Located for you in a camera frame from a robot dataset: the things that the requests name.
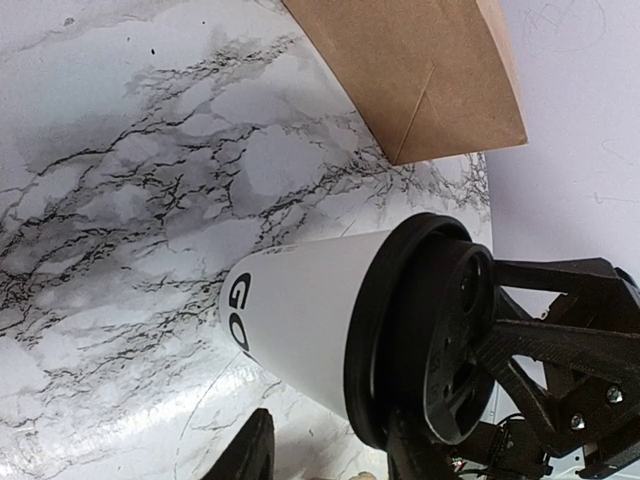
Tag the single white paper cup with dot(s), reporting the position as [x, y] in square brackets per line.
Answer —
[289, 308]

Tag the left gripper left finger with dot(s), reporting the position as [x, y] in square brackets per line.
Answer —
[250, 454]

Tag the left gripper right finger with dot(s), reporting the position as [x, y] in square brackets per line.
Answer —
[411, 453]

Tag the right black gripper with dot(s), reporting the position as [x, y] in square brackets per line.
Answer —
[566, 350]

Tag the brown paper bag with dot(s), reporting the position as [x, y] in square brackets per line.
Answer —
[431, 79]

